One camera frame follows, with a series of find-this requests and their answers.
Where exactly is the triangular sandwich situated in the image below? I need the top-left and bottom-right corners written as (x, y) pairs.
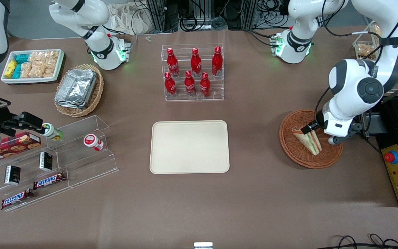
top-left (292, 126), bottom-right (322, 156)

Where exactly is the brown round wicker basket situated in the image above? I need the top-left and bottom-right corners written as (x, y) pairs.
top-left (279, 109), bottom-right (344, 169)

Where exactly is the white rectangular snack tray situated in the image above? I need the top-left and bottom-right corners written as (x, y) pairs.
top-left (1, 49), bottom-right (65, 84)

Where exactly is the tan oval wicker basket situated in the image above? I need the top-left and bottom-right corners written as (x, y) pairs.
top-left (54, 64), bottom-right (104, 117)

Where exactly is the beige plastic tray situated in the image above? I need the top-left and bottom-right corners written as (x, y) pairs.
top-left (150, 120), bottom-right (230, 174)

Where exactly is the green capped drink bottle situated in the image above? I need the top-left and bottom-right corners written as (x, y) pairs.
top-left (42, 123), bottom-right (63, 141)

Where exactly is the red tartan cookie box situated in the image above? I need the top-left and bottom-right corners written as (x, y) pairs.
top-left (0, 132), bottom-right (41, 165)

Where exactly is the small black box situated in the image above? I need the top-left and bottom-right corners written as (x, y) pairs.
top-left (4, 165), bottom-right (21, 184)
top-left (39, 151), bottom-right (53, 172)

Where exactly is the yellow snack packet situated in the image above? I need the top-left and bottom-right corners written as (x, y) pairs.
top-left (5, 60), bottom-right (17, 78)

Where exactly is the clear bag of crackers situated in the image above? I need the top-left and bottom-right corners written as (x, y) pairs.
top-left (30, 62), bottom-right (46, 78)
top-left (44, 59), bottom-right (58, 77)
top-left (30, 51), bottom-right (59, 64)
top-left (20, 62), bottom-right (34, 79)

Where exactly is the black countertop appliance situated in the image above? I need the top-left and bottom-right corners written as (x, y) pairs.
top-left (360, 95), bottom-right (398, 208)

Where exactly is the stack of foil trays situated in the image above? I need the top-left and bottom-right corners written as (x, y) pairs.
top-left (55, 68), bottom-right (97, 109)

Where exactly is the snickers chocolate bar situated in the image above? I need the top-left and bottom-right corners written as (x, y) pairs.
top-left (33, 172), bottom-right (66, 190)
top-left (1, 188), bottom-right (34, 210)

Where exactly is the clear acrylic stepped display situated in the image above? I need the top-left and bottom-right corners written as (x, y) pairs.
top-left (0, 115), bottom-right (119, 212)

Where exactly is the red capped drink bottle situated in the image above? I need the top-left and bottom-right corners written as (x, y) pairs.
top-left (84, 134), bottom-right (104, 151)

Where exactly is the clear acrylic bottle rack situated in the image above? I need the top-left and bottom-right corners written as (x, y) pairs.
top-left (161, 44), bottom-right (225, 102)

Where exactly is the red cola bottle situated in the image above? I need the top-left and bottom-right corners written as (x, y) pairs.
top-left (212, 46), bottom-right (223, 76)
top-left (164, 72), bottom-right (177, 97)
top-left (200, 72), bottom-right (211, 97)
top-left (190, 48), bottom-right (202, 77)
top-left (184, 70), bottom-right (196, 96)
top-left (167, 48), bottom-right (180, 77)

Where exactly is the beige cloth bag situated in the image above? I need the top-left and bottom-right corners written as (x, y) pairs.
top-left (107, 3), bottom-right (158, 35)

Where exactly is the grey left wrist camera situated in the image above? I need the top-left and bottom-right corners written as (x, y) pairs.
top-left (328, 124), bottom-right (362, 145)

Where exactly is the black appliance power cable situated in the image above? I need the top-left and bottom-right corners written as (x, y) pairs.
top-left (361, 112), bottom-right (383, 155)

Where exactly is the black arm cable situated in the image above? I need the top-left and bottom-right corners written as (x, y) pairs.
top-left (315, 0), bottom-right (398, 129)

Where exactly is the black floor cable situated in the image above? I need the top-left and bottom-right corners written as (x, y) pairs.
top-left (325, 234), bottom-right (398, 249)

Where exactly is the aluminium frame post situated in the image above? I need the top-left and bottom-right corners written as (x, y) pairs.
top-left (147, 0), bottom-right (179, 34)

